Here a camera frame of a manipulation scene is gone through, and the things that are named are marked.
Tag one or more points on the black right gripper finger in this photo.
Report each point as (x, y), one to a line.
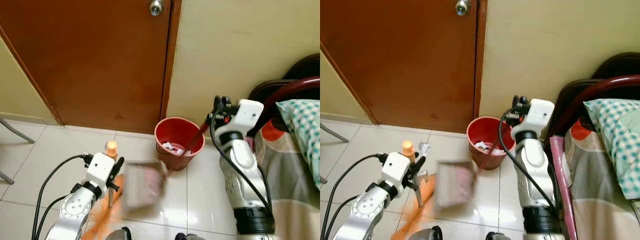
(524, 100)
(515, 100)
(217, 103)
(227, 101)

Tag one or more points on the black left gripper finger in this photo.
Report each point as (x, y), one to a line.
(119, 166)
(421, 164)

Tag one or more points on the orange broom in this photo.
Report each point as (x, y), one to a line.
(111, 148)
(408, 148)

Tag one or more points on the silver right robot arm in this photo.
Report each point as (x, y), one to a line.
(532, 160)
(242, 165)

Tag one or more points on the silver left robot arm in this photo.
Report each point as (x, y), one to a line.
(75, 207)
(365, 207)

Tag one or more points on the white crumpled paper scrap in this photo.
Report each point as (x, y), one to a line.
(424, 148)

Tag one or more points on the pink mattress edge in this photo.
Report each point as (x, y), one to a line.
(251, 144)
(562, 185)

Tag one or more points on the red plastic bucket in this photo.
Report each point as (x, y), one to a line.
(482, 130)
(172, 131)

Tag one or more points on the white paper scraps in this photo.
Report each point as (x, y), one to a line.
(172, 148)
(484, 147)

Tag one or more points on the robot left leg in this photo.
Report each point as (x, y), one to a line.
(433, 233)
(119, 234)

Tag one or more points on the robot leg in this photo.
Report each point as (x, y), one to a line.
(119, 234)
(433, 233)
(497, 236)
(187, 236)

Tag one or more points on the green checked pillow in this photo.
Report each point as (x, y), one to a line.
(610, 130)
(302, 125)

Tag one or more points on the robot right leg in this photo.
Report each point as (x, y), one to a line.
(497, 236)
(187, 236)

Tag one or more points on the beige grey orange bedsheet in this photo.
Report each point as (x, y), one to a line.
(600, 200)
(287, 190)

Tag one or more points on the brown wooden door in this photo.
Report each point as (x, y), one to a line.
(400, 60)
(95, 60)

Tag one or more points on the silver round door knob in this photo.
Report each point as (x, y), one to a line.
(462, 6)
(156, 7)

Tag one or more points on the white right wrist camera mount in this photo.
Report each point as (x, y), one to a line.
(540, 114)
(248, 114)

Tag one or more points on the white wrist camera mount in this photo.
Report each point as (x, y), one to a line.
(248, 114)
(395, 167)
(100, 167)
(540, 114)

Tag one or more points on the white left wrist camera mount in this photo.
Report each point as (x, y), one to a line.
(100, 167)
(395, 167)

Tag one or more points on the brown wooden door frame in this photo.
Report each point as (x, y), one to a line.
(172, 50)
(481, 50)

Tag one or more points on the dark red curved rail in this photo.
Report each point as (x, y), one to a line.
(295, 86)
(600, 89)

